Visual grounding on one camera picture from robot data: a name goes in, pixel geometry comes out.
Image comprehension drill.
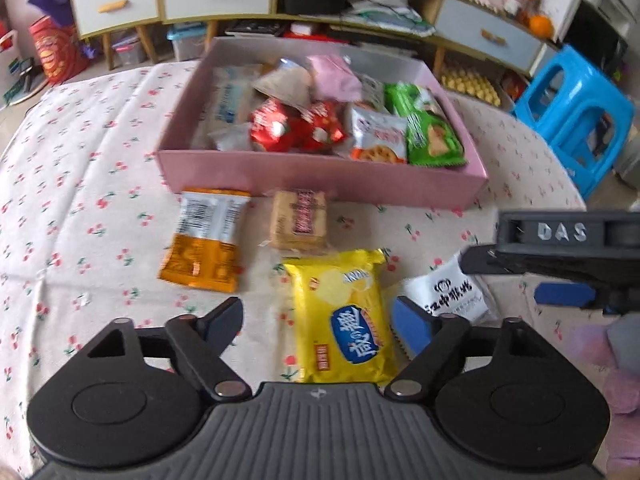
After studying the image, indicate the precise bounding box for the red patterned bag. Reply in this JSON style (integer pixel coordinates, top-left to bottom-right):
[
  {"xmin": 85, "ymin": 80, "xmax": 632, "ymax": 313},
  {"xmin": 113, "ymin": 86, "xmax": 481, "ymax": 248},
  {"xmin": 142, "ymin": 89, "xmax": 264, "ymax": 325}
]
[{"xmin": 26, "ymin": 16, "xmax": 87, "ymax": 87}]

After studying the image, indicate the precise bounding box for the yellow bumpy mat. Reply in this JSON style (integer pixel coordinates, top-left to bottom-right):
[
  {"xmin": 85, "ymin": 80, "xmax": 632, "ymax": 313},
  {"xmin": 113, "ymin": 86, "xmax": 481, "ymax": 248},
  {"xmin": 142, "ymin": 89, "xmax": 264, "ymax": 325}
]
[{"xmin": 439, "ymin": 59, "xmax": 502, "ymax": 107}]

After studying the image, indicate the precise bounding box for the orange fruit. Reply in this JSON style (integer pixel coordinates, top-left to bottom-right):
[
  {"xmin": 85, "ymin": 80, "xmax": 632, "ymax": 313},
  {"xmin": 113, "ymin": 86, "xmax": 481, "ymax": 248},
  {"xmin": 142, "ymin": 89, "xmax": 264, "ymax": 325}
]
[{"xmin": 529, "ymin": 14, "xmax": 555, "ymax": 40}]

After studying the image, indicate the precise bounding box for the yellow cracker packet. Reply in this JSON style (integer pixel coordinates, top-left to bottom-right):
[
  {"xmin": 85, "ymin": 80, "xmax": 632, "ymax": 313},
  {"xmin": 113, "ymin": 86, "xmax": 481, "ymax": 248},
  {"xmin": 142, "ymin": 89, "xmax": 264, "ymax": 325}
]
[{"xmin": 283, "ymin": 248, "xmax": 399, "ymax": 387}]

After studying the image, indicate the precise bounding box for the blue plastic stool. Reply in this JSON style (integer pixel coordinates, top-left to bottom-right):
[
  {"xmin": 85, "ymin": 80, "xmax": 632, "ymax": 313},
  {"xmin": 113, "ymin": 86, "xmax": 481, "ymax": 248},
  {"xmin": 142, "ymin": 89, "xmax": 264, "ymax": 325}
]
[{"xmin": 509, "ymin": 44, "xmax": 637, "ymax": 202}]

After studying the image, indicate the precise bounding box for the clear storage bin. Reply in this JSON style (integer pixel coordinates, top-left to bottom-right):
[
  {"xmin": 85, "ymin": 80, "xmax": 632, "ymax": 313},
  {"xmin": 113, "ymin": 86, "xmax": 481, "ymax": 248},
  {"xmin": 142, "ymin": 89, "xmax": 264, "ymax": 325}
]
[
  {"xmin": 166, "ymin": 24, "xmax": 209, "ymax": 64},
  {"xmin": 111, "ymin": 34, "xmax": 144, "ymax": 69}
]

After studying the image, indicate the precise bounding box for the white packet with black writing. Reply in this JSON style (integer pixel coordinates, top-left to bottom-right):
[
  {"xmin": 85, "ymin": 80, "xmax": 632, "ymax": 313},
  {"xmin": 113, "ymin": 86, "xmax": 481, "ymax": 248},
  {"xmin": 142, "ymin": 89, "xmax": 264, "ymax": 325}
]
[{"xmin": 401, "ymin": 251, "xmax": 497, "ymax": 327}]

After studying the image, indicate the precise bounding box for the orange snack packet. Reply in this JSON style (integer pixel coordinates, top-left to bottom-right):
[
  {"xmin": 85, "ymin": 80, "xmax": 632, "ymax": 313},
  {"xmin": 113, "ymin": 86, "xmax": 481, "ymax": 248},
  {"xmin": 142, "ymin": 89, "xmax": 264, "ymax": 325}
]
[{"xmin": 158, "ymin": 188, "xmax": 252, "ymax": 294}]

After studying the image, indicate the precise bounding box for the green cracker packet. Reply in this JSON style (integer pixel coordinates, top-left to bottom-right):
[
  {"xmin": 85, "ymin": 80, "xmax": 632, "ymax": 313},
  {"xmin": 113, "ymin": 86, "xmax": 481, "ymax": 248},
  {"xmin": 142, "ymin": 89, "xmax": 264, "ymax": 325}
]
[{"xmin": 384, "ymin": 82, "xmax": 467, "ymax": 167}]

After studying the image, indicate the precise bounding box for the blue and white snack packet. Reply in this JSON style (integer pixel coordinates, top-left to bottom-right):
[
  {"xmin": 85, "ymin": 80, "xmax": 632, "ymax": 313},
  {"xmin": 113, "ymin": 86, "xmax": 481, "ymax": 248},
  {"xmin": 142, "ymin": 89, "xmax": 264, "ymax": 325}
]
[{"xmin": 206, "ymin": 66, "xmax": 264, "ymax": 134}]

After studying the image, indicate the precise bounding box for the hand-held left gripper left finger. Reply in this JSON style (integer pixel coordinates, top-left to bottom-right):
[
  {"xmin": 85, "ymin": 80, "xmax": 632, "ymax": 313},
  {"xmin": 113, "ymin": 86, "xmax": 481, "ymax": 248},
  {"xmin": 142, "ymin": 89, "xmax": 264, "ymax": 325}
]
[{"xmin": 85, "ymin": 296, "xmax": 253, "ymax": 403}]

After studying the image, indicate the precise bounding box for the beige cracker packet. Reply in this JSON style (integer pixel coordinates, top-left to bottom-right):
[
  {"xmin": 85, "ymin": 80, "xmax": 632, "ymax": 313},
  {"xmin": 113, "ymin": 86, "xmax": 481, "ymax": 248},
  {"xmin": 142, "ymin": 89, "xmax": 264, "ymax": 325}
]
[{"xmin": 269, "ymin": 189, "xmax": 332, "ymax": 254}]

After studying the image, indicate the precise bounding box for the chocolate tart cookie packet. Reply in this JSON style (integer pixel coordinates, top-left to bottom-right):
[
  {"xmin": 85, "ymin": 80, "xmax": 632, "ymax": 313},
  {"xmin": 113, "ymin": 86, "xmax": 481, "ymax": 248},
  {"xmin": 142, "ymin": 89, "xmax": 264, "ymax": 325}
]
[{"xmin": 361, "ymin": 74, "xmax": 387, "ymax": 112}]

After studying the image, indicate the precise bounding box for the grey beige snack packet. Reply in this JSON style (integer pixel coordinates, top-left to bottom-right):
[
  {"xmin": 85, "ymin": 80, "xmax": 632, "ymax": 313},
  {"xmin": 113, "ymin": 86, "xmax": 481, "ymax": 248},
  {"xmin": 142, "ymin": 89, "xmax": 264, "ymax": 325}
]
[{"xmin": 251, "ymin": 56, "xmax": 314, "ymax": 112}]

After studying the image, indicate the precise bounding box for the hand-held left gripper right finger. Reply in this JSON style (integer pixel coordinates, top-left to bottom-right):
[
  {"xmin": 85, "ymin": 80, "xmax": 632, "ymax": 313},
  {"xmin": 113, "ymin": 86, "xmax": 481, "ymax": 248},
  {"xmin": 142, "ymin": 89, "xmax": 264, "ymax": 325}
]
[{"xmin": 384, "ymin": 296, "xmax": 549, "ymax": 402}]

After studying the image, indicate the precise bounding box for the white and orange cookie packet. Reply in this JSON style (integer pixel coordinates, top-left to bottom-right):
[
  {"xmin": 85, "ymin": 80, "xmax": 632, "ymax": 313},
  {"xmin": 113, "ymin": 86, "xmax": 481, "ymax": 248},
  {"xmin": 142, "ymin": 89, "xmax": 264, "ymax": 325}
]
[{"xmin": 346, "ymin": 104, "xmax": 409, "ymax": 164}]

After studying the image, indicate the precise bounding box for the pink snack packet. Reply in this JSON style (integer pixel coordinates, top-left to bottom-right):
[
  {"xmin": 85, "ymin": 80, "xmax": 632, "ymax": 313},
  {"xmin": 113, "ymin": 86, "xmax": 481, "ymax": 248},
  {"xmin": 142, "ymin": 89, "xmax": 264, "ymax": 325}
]
[{"xmin": 306, "ymin": 54, "xmax": 364, "ymax": 104}]

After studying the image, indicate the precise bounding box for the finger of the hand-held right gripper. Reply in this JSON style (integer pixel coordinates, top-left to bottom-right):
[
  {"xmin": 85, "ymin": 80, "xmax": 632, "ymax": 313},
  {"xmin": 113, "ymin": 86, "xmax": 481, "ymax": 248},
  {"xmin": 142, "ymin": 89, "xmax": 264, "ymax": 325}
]
[
  {"xmin": 533, "ymin": 274, "xmax": 640, "ymax": 317},
  {"xmin": 459, "ymin": 244, "xmax": 640, "ymax": 277}
]

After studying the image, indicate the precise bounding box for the pink cardboard box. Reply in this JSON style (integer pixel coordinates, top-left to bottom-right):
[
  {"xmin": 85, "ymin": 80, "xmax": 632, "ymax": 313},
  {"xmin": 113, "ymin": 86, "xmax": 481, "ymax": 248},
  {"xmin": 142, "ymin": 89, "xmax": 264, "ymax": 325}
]
[{"xmin": 154, "ymin": 36, "xmax": 490, "ymax": 212}]

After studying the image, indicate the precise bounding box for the red foil snack packet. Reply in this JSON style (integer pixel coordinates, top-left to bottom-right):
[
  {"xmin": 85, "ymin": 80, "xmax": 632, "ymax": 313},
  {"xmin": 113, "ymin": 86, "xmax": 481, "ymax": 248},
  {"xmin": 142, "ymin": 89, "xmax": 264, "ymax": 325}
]
[
  {"xmin": 249, "ymin": 98, "xmax": 302, "ymax": 154},
  {"xmin": 299, "ymin": 101, "xmax": 347, "ymax": 154}
]

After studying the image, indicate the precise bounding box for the wooden cabinet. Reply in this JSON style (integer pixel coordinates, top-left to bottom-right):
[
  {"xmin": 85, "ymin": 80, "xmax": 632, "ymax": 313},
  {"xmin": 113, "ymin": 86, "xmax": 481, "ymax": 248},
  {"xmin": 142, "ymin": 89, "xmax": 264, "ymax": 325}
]
[{"xmin": 64, "ymin": 0, "xmax": 562, "ymax": 81}]

